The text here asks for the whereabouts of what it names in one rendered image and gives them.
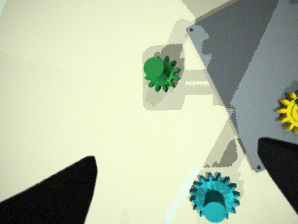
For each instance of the grey board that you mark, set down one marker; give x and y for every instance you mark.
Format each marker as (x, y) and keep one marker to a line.
(250, 51)

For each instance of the teal gear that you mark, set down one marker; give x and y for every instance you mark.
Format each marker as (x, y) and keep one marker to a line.
(214, 197)

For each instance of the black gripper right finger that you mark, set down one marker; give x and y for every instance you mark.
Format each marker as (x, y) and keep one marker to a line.
(280, 159)

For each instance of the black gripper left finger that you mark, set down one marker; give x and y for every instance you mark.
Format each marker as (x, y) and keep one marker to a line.
(63, 198)

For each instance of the green gear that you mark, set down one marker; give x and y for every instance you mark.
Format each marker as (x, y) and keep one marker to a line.
(161, 73)

